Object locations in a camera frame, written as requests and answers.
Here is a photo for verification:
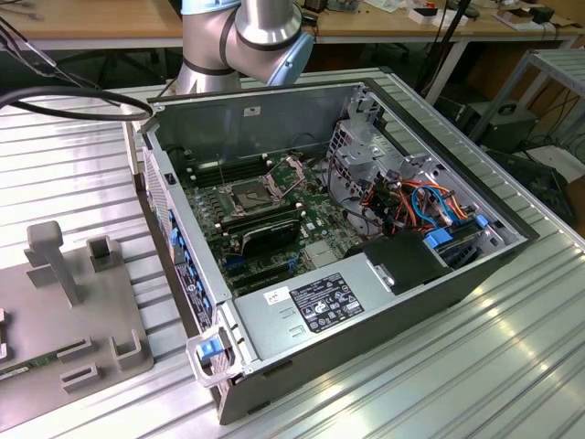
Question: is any metal socket cover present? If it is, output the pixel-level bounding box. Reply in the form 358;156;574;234
263;155;306;198

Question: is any CPU socket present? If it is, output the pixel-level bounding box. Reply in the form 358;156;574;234
227;176;287;217

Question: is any green motherboard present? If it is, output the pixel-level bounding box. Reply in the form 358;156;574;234
175;145;367;298

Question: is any black graphics card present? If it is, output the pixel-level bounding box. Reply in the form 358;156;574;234
237;218;303;258

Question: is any black RAM stick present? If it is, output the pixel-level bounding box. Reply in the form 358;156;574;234
214;202;303;229

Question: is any silver chipset heatsink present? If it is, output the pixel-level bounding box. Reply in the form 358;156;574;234
303;241;343;270

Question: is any black expansion slot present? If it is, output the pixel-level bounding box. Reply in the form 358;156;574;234
230;267;293;292
223;255;298;278

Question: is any black RAM slot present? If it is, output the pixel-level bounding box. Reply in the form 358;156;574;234
191;159;275;187
186;153;269;176

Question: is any silver drive cage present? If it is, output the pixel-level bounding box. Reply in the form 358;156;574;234
324;119;438;232

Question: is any silver power supply unit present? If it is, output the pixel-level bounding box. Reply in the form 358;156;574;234
230;252;402;365

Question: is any black drive box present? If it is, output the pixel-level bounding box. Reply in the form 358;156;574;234
346;231;454;297

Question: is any hard disk in blue carrier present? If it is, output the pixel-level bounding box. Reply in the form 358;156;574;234
422;214;493;272

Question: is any open grey PC case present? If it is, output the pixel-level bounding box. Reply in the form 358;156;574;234
122;80;541;426

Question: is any blue case latch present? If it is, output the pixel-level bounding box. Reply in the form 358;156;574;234
196;340;219;363

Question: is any white box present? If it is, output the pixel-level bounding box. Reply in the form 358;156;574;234
408;6;471;27

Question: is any black office chair base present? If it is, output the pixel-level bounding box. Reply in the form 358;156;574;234
48;45;161;91

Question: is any grey parts rack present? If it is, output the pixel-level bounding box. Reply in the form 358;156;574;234
0;220;155;434

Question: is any dark side panel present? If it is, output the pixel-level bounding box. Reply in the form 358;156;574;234
484;146;578;225

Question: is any brown cardboard box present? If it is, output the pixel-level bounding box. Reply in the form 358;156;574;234
492;6;536;31

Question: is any green RAM stick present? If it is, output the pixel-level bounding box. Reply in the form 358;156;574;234
0;354;63;381

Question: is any black wire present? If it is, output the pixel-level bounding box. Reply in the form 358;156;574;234
326;157;383;239

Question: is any blue wire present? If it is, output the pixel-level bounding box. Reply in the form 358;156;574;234
410;182;458;228

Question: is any grey case handle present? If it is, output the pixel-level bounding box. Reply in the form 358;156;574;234
185;328;241;389
122;119;159;177

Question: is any wooden desk white frame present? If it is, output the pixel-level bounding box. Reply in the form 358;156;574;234
0;0;184;52
314;0;580;106

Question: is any black device with handle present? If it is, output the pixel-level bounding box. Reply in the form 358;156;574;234
458;101;539;153

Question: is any black hanging cable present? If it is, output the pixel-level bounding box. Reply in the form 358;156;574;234
418;0;474;95

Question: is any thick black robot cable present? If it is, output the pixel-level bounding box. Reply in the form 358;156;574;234
0;88;155;123

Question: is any thin cable with silver connector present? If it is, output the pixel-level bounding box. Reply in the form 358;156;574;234
0;16;100;89

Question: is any silver metal frame table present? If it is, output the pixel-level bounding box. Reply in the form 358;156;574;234
468;48;585;144

